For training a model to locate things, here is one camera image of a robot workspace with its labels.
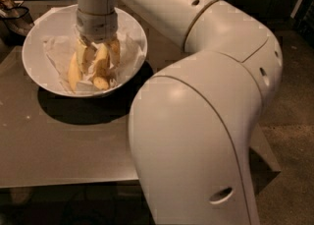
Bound white paper liner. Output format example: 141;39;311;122
33;5;145;93

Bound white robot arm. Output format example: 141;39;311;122
78;0;283;225

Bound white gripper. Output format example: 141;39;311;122
76;9;121;74

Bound white bowl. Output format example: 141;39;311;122
22;3;148;99

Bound black wire basket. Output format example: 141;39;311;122
0;4;34;46

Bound yellow banana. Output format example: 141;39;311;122
92;44;110;90
68;53;82;92

